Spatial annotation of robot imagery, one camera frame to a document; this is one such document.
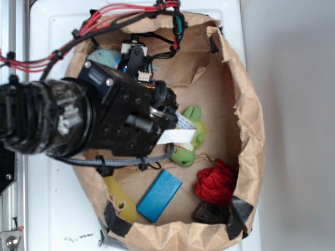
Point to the light blue terry cloth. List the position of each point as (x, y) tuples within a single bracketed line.
[(111, 58)]

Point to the green plush turtle toy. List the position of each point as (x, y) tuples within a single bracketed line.
[(184, 153)]

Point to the aluminium frame rail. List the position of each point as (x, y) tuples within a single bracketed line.
[(14, 38)]

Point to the brown paper bag box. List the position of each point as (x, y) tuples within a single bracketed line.
[(206, 72)]

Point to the black metal bracket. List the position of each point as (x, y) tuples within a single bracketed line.
[(8, 168)]

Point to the yellow plastic piece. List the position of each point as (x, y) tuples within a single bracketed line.
[(125, 207)]

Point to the dark brown rock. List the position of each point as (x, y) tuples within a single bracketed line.
[(211, 214)]

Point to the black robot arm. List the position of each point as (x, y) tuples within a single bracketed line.
[(50, 116)]

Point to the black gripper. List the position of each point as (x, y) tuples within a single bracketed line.
[(127, 118)]

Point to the blue wooden block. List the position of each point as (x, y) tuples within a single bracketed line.
[(159, 195)]

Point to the red crumpled cloth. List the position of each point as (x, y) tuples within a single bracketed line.
[(216, 184)]

